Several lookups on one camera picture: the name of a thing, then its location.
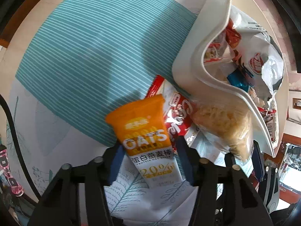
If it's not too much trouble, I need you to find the blue foil snack packet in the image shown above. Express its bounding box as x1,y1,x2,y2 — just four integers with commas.
227,69,249,92

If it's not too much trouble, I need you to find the red white cereal bar packet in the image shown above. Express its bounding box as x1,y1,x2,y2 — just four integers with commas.
146,75,199,151

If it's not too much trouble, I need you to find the orange oats protein bar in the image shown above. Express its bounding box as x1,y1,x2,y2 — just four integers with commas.
105,94,182,188

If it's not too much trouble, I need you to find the yellow crispy snack packet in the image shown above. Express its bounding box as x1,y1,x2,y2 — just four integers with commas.
191,99,254,164

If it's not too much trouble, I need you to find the white plastic storage bin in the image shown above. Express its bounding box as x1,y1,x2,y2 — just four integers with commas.
172,0,289,157

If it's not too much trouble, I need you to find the white barcode snack bag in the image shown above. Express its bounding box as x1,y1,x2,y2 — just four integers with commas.
224,6,284,109

